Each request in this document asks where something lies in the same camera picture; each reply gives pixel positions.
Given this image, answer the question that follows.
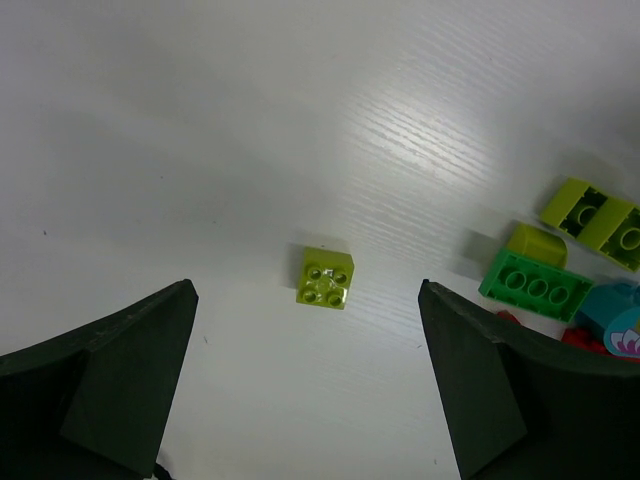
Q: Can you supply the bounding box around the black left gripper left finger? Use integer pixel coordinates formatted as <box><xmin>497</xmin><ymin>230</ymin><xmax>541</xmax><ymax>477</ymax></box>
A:
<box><xmin>1</xmin><ymin>280</ymin><xmax>199</xmax><ymax>479</ymax></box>

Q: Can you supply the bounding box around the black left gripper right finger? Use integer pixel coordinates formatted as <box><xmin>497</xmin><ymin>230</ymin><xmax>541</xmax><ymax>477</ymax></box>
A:
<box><xmin>418</xmin><ymin>280</ymin><xmax>639</xmax><ymax>479</ymax></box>

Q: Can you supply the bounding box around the red long lego brick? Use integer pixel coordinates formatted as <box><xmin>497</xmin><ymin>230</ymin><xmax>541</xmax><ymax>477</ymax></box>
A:
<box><xmin>494</xmin><ymin>310</ymin><xmax>639</xmax><ymax>363</ymax></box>

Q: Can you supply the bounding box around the green long lego brick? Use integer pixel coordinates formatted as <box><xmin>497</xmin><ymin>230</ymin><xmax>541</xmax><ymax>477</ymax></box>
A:
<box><xmin>479</xmin><ymin>248</ymin><xmax>594</xmax><ymax>323</ymax></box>

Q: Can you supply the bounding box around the lime curved lego piece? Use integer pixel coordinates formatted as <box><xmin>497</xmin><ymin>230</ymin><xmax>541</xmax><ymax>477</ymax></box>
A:
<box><xmin>506</xmin><ymin>223</ymin><xmax>569</xmax><ymax>269</ymax></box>

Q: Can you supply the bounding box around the lime hollow lego brick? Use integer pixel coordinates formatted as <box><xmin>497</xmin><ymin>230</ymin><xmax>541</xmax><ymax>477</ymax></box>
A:
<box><xmin>539</xmin><ymin>178</ymin><xmax>639</xmax><ymax>273</ymax></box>

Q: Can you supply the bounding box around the lime square lego brick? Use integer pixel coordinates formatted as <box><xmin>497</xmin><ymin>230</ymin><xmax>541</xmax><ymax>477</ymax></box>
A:
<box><xmin>296</xmin><ymin>247</ymin><xmax>355</xmax><ymax>310</ymax></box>

